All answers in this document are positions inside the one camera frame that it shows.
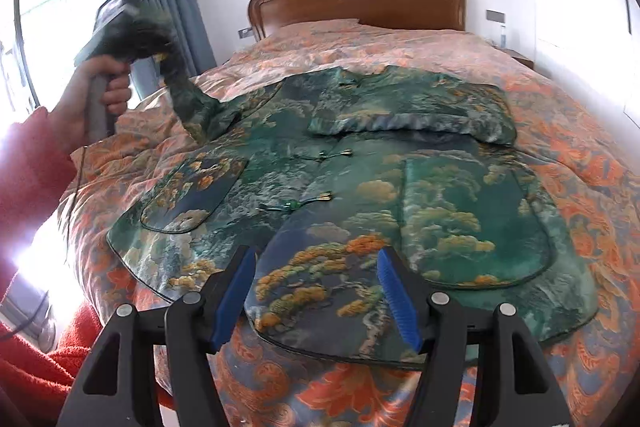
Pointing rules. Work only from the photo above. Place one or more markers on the bed with orange floral cover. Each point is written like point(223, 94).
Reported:
point(575, 157)

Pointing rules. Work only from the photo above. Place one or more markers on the person's left forearm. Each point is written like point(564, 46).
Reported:
point(30, 167)

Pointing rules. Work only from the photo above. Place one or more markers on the person's left hand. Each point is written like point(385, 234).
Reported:
point(70, 107)

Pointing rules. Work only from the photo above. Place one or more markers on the wooden headboard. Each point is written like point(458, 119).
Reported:
point(350, 2)

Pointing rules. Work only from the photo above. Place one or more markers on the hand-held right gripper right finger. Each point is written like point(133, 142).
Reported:
point(400, 302)

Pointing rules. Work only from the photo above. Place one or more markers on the person's red garment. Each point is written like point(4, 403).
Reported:
point(30, 357)

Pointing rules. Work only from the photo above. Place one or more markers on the clear bottle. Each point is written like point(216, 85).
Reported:
point(503, 37)

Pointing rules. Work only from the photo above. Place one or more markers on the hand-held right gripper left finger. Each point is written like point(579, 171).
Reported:
point(234, 302)

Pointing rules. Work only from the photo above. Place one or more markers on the green printed jacket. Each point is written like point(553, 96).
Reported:
point(350, 207)

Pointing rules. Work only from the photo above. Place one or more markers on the wooden nightstand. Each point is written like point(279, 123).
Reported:
point(517, 57)

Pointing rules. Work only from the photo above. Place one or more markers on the white wardrobe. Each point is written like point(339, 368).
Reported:
point(590, 32)

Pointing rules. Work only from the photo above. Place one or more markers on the window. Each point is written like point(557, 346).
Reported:
point(50, 7)

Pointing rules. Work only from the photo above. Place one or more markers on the grey wall switch panel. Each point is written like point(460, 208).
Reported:
point(495, 16)

